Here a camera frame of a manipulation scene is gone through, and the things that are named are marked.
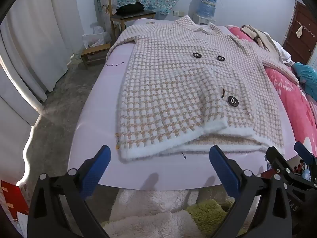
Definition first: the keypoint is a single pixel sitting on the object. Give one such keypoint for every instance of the beige clothes pile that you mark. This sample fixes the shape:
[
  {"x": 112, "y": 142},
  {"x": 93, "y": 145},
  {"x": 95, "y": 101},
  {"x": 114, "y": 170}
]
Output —
[{"x": 257, "y": 36}]

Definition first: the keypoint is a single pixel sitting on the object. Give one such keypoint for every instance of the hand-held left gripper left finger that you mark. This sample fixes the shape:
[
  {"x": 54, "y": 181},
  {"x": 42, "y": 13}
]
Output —
[{"x": 96, "y": 172}]

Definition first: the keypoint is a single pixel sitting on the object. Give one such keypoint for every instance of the small wooden stool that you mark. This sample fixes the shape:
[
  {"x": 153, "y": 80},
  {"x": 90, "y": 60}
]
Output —
[{"x": 95, "y": 49}]

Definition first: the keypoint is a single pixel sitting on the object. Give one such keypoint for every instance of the wooden chair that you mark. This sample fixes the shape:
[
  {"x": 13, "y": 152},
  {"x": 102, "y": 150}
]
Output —
[{"x": 149, "y": 14}]

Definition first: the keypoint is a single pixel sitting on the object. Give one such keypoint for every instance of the white water dispenser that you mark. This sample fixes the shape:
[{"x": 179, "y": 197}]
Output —
[{"x": 200, "y": 19}]

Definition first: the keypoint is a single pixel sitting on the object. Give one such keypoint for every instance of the brown door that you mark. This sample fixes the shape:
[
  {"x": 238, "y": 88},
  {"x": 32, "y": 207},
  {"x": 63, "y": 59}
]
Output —
[{"x": 301, "y": 49}]

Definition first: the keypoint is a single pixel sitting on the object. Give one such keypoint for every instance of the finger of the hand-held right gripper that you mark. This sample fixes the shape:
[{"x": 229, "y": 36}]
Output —
[
  {"x": 276, "y": 158},
  {"x": 304, "y": 153}
]

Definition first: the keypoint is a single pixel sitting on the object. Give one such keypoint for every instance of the white fluffy rug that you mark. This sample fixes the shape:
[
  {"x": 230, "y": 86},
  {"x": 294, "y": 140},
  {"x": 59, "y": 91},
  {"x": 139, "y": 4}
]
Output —
[{"x": 148, "y": 203}]

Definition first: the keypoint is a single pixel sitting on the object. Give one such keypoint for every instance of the white plastic bags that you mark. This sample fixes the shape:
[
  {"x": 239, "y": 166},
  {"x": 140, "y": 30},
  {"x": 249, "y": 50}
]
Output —
[{"x": 96, "y": 36}]

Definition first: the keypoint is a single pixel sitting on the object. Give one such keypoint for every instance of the black bag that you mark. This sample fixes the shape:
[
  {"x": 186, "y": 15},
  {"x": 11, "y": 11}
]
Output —
[{"x": 130, "y": 8}]

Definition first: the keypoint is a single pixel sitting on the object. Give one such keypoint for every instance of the bed with lilac sheet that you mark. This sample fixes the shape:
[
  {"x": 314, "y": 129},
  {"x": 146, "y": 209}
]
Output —
[{"x": 99, "y": 109}]

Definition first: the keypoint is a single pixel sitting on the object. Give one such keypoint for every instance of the wall socket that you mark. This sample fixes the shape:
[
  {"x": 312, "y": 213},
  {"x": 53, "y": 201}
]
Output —
[{"x": 178, "y": 13}]

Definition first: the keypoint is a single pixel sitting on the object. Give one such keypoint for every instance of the white curtain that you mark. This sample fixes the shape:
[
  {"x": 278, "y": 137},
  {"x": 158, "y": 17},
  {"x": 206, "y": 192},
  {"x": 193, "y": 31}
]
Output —
[{"x": 29, "y": 42}]

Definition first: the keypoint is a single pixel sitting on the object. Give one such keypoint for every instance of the pink floral blanket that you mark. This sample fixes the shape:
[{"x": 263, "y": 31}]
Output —
[{"x": 284, "y": 91}]

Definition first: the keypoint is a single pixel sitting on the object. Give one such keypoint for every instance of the red box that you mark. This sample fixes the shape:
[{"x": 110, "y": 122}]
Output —
[{"x": 12, "y": 195}]

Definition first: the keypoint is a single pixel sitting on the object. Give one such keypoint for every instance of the green fluffy rug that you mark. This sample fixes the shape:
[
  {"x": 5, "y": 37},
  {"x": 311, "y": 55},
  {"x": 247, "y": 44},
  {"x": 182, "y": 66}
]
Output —
[{"x": 208, "y": 213}]

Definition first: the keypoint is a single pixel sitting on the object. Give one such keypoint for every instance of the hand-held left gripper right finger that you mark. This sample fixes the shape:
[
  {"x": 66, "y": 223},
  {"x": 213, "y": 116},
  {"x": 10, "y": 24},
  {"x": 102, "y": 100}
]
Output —
[{"x": 224, "y": 172}]

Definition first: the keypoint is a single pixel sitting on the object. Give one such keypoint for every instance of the white cloth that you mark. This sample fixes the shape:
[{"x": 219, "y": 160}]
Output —
[{"x": 281, "y": 49}]

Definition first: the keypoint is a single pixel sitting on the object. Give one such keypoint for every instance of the small hanging cloth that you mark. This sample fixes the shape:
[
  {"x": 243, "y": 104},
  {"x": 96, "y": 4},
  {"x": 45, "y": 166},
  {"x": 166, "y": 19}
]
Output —
[{"x": 299, "y": 32}]

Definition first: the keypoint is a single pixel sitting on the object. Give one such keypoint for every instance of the teal garment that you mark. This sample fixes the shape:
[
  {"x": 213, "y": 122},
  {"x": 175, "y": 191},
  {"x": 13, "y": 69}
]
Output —
[{"x": 307, "y": 79}]

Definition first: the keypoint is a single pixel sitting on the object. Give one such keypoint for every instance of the beige houndstooth fuzzy coat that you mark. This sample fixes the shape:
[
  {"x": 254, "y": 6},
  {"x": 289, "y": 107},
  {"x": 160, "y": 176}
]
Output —
[{"x": 173, "y": 91}]

